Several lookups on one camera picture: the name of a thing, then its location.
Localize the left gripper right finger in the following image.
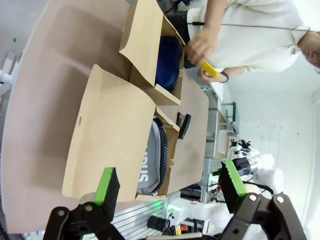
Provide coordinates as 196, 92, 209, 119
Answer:
219, 159, 308, 240

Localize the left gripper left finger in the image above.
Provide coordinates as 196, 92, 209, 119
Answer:
43, 166, 141, 240

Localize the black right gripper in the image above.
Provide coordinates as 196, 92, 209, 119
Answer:
236, 157, 252, 176

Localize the grey CAMPUS pencil case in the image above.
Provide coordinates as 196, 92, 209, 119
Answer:
136, 116, 170, 197

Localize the yellow utility knife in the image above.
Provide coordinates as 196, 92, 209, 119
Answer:
201, 60, 221, 80

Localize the dark blue shoe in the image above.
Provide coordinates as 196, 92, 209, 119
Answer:
154, 36, 183, 93

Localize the person's right forearm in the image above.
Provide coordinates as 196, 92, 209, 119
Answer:
204, 0, 227, 32

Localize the person's left forearm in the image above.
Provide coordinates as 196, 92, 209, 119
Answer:
223, 65, 251, 81

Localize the large open cardboard box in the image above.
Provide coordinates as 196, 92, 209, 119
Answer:
61, 63, 182, 203

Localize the small open cardboard box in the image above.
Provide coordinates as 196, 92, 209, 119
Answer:
118, 0, 187, 106

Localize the person's left hand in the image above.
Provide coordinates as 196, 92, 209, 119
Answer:
197, 67, 226, 84

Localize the person's right hand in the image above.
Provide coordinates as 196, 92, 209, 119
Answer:
186, 24, 222, 67

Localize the white side table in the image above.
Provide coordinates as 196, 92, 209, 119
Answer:
203, 81, 240, 161

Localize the black cylindrical device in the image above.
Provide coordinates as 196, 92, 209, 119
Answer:
147, 215, 167, 230

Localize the red emergency stop button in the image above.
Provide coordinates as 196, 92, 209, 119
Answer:
174, 223, 191, 236

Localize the black stapler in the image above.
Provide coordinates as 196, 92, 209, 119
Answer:
176, 112, 192, 140

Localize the person in white sweater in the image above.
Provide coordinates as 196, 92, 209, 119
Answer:
159, 0, 320, 76

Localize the aluminium profile frame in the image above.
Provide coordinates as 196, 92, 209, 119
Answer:
199, 107, 221, 203

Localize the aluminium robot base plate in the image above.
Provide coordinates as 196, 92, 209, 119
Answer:
111, 198, 176, 237

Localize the thin black cord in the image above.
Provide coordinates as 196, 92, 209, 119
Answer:
191, 21, 320, 33

